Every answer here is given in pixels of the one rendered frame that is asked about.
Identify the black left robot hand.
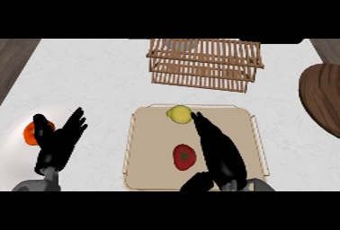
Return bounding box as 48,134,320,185
32,106,88,173

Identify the wooden tiered shelf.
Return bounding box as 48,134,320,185
146,39,266,94

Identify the yellow lemon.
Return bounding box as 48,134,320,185
165,104,193,124

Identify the beige tray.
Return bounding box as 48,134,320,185
122,103,270,192

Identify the round dark wooden board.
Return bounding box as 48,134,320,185
297,63,340,139

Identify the red tomato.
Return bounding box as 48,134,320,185
171,144,198,172

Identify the orange bell pepper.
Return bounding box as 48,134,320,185
22,119,57,146

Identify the white plate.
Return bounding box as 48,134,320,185
0,104,76,190

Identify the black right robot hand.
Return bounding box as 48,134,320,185
177,111,249,192

